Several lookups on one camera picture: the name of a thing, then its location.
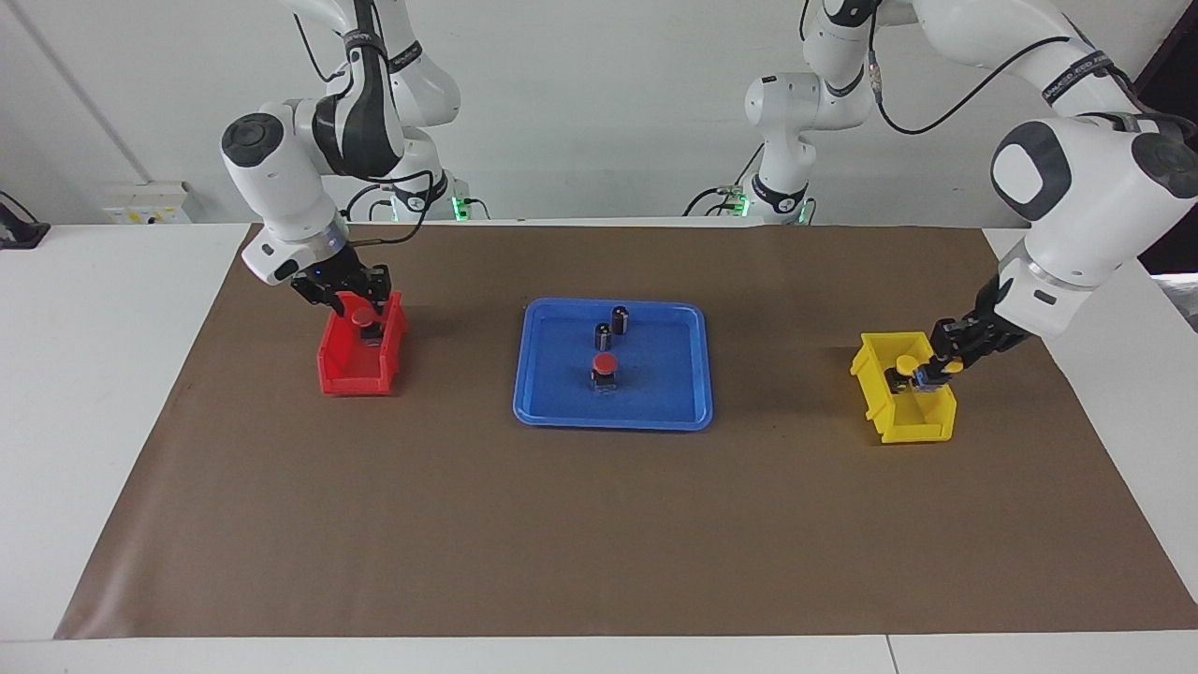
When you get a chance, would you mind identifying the blue plastic tray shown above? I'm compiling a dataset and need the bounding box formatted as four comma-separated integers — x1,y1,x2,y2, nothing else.
512,298,714,432

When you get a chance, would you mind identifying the red plastic parts bin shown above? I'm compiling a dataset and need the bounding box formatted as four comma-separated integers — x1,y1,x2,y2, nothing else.
316,291,409,397

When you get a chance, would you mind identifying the yellow plastic parts bin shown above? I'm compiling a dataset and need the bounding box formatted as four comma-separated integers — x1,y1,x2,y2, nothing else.
850,331,957,445

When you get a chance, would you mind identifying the black background panel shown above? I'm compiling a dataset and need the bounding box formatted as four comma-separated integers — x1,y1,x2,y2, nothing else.
1132,28,1198,275

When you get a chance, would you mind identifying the brown paper table mat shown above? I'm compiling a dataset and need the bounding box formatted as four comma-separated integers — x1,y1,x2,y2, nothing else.
54,223,1198,640

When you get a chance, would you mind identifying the black desk device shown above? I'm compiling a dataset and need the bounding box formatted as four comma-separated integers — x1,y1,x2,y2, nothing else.
0,191,51,250

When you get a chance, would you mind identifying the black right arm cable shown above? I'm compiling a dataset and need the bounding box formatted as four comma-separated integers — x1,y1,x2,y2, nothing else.
339,167,446,248

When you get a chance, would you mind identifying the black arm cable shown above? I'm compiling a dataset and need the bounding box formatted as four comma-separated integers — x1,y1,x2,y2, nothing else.
866,36,1163,138
339,167,446,248

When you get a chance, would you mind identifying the white wall socket box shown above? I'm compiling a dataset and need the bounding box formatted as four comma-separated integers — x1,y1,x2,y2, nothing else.
101,181,194,226

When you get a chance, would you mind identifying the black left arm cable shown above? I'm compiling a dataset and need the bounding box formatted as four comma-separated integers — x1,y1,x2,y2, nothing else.
866,36,1163,138

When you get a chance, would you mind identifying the black base power cable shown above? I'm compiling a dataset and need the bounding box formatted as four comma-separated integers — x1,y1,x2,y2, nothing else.
683,145,765,218

